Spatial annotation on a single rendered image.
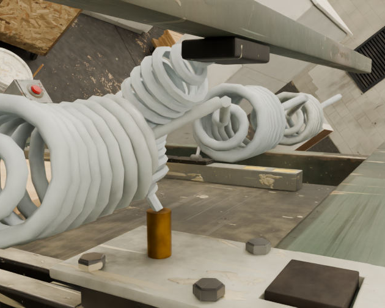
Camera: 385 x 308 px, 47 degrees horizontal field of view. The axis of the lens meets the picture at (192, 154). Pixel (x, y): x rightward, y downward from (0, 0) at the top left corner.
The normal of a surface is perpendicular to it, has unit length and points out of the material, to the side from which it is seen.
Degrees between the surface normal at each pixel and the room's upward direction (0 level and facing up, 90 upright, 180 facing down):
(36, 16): 90
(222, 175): 90
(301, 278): 52
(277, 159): 90
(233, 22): 38
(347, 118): 90
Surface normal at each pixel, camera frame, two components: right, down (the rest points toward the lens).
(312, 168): -0.48, 0.12
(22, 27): 0.34, 0.82
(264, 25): 0.88, 0.07
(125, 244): 0.00, -0.99
